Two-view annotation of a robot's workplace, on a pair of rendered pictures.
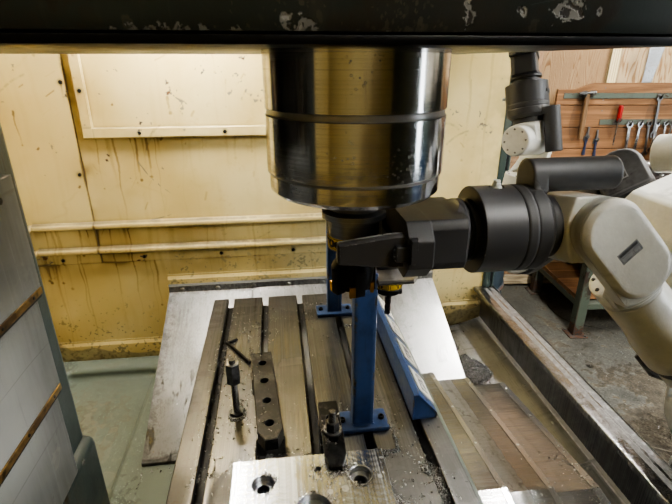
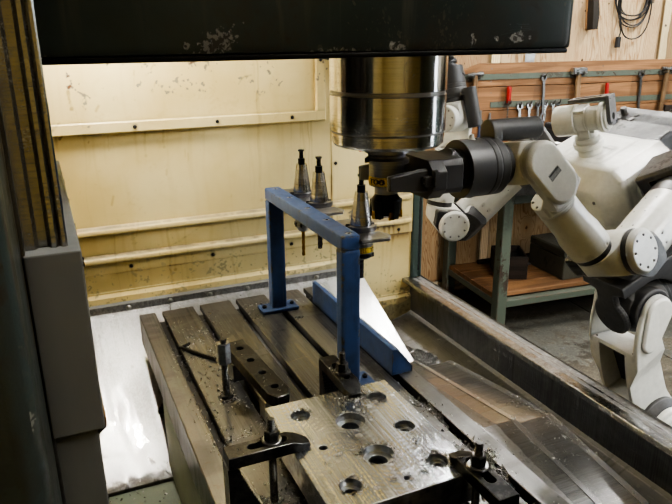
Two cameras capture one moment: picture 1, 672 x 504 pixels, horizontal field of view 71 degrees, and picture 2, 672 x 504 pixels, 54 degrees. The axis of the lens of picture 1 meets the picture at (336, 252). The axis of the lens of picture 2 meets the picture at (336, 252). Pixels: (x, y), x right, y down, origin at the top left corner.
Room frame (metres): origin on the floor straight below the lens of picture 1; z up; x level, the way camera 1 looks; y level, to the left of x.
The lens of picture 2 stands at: (-0.43, 0.32, 1.59)
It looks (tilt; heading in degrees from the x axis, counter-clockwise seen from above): 18 degrees down; 343
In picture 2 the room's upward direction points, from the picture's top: 1 degrees counter-clockwise
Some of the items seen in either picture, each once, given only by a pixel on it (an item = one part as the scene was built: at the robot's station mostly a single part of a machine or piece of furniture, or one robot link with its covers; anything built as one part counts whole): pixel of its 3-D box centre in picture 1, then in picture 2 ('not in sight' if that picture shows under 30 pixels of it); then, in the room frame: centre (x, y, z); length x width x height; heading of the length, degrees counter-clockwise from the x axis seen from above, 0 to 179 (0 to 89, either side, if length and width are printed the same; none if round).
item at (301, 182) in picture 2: not in sight; (301, 177); (1.11, -0.06, 1.26); 0.04 x 0.04 x 0.07
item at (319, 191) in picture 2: not in sight; (319, 186); (1.00, -0.07, 1.26); 0.04 x 0.04 x 0.07
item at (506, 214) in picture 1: (450, 228); (446, 168); (0.45, -0.12, 1.40); 0.13 x 0.12 x 0.10; 7
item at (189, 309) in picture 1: (314, 372); (265, 375); (1.08, 0.06, 0.75); 0.89 x 0.70 x 0.26; 97
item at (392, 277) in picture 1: (396, 276); (373, 237); (0.73, -0.10, 1.21); 0.07 x 0.05 x 0.01; 97
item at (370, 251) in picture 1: (372, 253); (409, 182); (0.39, -0.03, 1.40); 0.06 x 0.02 x 0.03; 97
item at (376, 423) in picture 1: (363, 359); (348, 319); (0.72, -0.05, 1.05); 0.10 x 0.05 x 0.30; 97
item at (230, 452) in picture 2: not in sight; (268, 462); (0.41, 0.18, 0.97); 0.13 x 0.03 x 0.15; 97
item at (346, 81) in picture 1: (354, 122); (387, 99); (0.43, -0.02, 1.50); 0.16 x 0.16 x 0.12
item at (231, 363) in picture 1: (234, 387); (224, 368); (0.74, 0.20, 0.96); 0.03 x 0.03 x 0.13
